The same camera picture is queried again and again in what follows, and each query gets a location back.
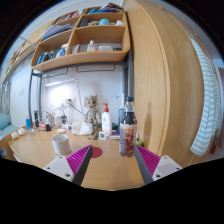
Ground dark drink bottle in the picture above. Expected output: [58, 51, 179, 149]
[118, 96, 138, 158]

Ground small tree creature figurine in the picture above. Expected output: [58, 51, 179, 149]
[85, 94, 102, 131]

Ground striped white green towel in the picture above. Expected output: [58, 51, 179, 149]
[188, 31, 222, 157]

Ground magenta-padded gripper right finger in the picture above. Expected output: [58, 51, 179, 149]
[133, 144, 183, 186]

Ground small blue bottle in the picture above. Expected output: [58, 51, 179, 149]
[25, 115, 32, 130]

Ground white crumpled tissue bag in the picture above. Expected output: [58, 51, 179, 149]
[71, 121, 94, 136]

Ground white ceramic cup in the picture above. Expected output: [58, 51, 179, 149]
[51, 133, 72, 156]

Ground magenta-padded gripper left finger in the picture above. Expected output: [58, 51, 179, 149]
[43, 144, 94, 187]

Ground flat round red coaster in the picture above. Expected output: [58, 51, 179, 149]
[91, 146, 103, 159]

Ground white pump lotion bottle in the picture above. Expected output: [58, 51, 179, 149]
[101, 102, 113, 137]

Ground wooden wardrobe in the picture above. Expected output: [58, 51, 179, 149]
[122, 0, 214, 168]

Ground wooden wall shelf unit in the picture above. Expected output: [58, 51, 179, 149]
[30, 2, 132, 73]

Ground white desk lamp bar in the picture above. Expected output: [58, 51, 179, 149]
[44, 78, 78, 88]

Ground blue spray bottle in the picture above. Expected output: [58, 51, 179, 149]
[115, 93, 126, 129]

